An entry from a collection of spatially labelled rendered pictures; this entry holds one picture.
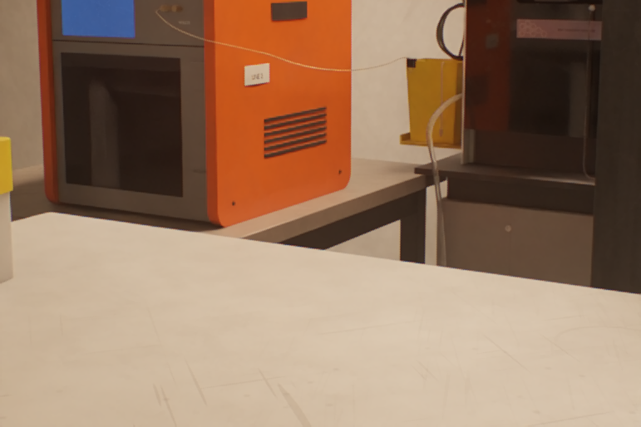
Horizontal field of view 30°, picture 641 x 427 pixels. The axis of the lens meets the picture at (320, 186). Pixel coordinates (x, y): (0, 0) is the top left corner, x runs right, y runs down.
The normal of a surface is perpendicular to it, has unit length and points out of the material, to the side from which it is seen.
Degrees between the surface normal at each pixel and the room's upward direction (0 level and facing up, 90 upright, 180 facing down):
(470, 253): 90
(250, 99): 90
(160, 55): 90
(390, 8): 90
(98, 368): 0
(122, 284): 0
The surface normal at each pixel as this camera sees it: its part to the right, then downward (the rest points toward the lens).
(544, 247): -0.51, 0.16
